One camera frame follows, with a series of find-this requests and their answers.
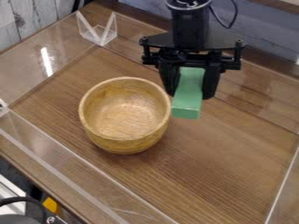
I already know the clear acrylic corner bracket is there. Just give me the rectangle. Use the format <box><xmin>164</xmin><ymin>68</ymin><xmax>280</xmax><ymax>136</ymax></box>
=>
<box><xmin>75</xmin><ymin>11</ymin><xmax>118</xmax><ymax>46</ymax></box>

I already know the brown wooden bowl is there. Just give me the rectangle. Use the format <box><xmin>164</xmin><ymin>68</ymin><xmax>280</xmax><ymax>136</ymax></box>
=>
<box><xmin>79</xmin><ymin>76</ymin><xmax>171</xmax><ymax>154</ymax></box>

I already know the yellow and black device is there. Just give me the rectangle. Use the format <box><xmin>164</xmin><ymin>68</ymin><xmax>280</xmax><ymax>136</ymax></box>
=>
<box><xmin>42</xmin><ymin>197</ymin><xmax>70</xmax><ymax>224</ymax></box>

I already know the green rectangular block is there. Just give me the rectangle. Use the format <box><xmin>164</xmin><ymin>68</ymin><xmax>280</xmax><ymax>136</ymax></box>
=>
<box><xmin>172</xmin><ymin>67</ymin><xmax>206</xmax><ymax>119</ymax></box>

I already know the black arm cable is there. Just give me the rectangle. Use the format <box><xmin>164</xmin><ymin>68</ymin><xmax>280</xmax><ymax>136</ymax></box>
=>
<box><xmin>208</xmin><ymin>0</ymin><xmax>239</xmax><ymax>30</ymax></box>

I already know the clear acrylic tray wall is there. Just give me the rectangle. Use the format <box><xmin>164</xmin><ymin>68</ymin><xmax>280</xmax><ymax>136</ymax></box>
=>
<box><xmin>0</xmin><ymin>100</ymin><xmax>179</xmax><ymax>224</ymax></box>

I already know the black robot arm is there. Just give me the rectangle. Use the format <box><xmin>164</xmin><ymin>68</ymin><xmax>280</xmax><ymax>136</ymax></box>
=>
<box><xmin>139</xmin><ymin>0</ymin><xmax>244</xmax><ymax>100</ymax></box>

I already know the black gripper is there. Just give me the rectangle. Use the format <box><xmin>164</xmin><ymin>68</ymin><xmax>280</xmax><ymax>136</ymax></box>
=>
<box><xmin>139</xmin><ymin>3</ymin><xmax>244</xmax><ymax>100</ymax></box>

